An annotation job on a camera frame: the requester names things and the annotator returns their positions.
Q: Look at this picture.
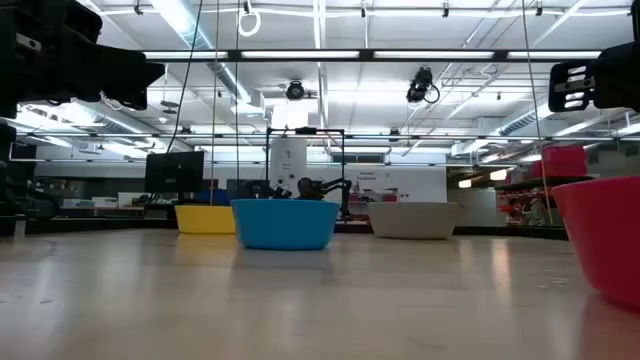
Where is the red plastic bowl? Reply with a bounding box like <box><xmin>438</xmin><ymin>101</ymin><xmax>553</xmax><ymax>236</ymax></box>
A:
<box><xmin>550</xmin><ymin>175</ymin><xmax>640</xmax><ymax>309</ymax></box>

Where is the blue plastic bowl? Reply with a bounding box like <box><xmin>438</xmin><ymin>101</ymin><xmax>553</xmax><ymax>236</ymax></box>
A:
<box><xmin>230</xmin><ymin>198</ymin><xmax>342</xmax><ymax>252</ymax></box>

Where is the black computer monitor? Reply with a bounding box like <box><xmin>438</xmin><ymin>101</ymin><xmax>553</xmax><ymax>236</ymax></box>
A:
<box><xmin>144</xmin><ymin>150</ymin><xmax>206</xmax><ymax>196</ymax></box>

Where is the thin hanging grey cable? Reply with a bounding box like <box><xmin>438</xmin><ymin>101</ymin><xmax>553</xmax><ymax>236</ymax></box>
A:
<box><xmin>520</xmin><ymin>0</ymin><xmax>555</xmax><ymax>225</ymax></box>

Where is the person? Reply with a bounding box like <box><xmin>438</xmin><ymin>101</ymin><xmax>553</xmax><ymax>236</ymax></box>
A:
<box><xmin>295</xmin><ymin>176</ymin><xmax>322</xmax><ymax>202</ymax></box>

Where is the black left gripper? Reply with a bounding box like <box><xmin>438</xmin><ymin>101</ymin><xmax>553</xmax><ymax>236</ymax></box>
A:
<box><xmin>0</xmin><ymin>0</ymin><xmax>167</xmax><ymax>119</ymax></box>

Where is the black storage shelf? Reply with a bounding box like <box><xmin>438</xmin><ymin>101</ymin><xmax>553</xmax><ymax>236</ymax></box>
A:
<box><xmin>493</xmin><ymin>174</ymin><xmax>596</xmax><ymax>227</ymax></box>

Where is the hanging black cable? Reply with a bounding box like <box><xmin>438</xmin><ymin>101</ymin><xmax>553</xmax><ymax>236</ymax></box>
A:
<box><xmin>165</xmin><ymin>0</ymin><xmax>205</xmax><ymax>154</ymax></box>

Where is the yellow plastic bowl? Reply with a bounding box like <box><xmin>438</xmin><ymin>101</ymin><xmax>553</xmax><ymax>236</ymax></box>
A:
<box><xmin>174</xmin><ymin>203</ymin><xmax>237</xmax><ymax>236</ymax></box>

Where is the overhead light bar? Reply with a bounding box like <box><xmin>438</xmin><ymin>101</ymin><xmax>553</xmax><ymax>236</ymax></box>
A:
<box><xmin>142</xmin><ymin>48</ymin><xmax>603</xmax><ymax>63</ymax></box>

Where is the round black ceiling camera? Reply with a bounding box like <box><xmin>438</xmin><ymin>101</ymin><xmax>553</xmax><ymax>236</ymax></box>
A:
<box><xmin>285</xmin><ymin>79</ymin><xmax>307</xmax><ymax>102</ymax></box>

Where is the red storage bin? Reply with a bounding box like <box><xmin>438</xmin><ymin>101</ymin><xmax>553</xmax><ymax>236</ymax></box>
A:
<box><xmin>530</xmin><ymin>145</ymin><xmax>589</xmax><ymax>179</ymax></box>

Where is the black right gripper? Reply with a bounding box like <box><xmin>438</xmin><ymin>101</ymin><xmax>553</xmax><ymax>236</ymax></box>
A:
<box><xmin>547</xmin><ymin>40</ymin><xmax>640</xmax><ymax>114</ymax></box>

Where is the white cable loop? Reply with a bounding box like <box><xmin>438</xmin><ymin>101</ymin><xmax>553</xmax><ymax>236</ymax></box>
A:
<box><xmin>237</xmin><ymin>8</ymin><xmax>263</xmax><ymax>38</ymax></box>

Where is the black camera with cable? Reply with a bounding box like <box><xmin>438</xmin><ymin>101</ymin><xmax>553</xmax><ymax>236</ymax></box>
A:
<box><xmin>405</xmin><ymin>66</ymin><xmax>442</xmax><ymax>106</ymax></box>

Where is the white round pillar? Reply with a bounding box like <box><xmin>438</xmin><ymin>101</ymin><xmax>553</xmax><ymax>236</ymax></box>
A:
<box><xmin>269</xmin><ymin>137</ymin><xmax>309</xmax><ymax>201</ymax></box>

